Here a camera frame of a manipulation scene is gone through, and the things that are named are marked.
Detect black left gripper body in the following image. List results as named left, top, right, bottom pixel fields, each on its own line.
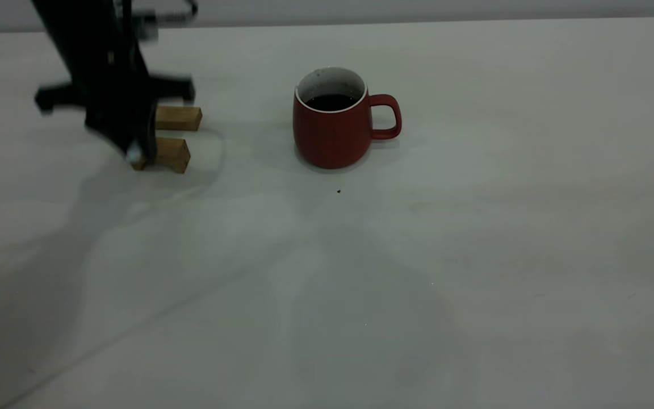
left=35, top=54, right=196, bottom=114

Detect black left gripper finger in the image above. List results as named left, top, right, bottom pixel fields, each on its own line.
left=86, top=114, right=135, bottom=157
left=128, top=111, right=157, bottom=165

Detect red ceramic mug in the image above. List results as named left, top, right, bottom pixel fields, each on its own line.
left=293, top=67, right=403, bottom=170

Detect dark coffee liquid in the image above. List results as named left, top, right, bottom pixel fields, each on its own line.
left=306, top=94, right=360, bottom=112

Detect arched wooden block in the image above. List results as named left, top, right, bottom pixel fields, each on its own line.
left=132, top=137, right=191, bottom=174

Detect flat wooden block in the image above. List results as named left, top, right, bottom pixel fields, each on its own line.
left=156, top=106, right=203, bottom=132

